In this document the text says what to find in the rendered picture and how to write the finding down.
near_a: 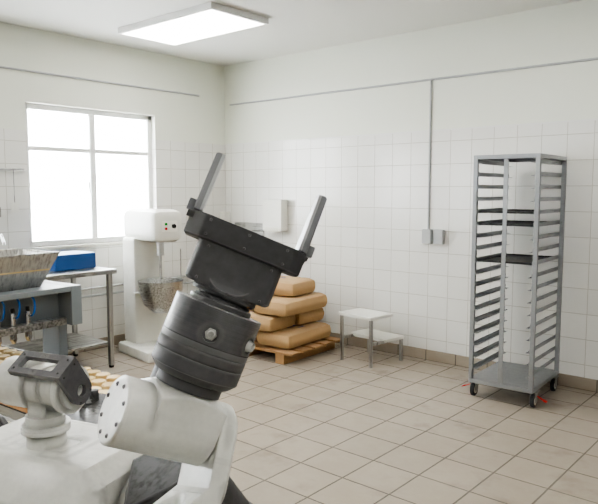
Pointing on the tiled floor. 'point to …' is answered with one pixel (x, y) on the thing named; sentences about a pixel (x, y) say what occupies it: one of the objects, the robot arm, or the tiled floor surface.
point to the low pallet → (296, 350)
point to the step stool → (369, 331)
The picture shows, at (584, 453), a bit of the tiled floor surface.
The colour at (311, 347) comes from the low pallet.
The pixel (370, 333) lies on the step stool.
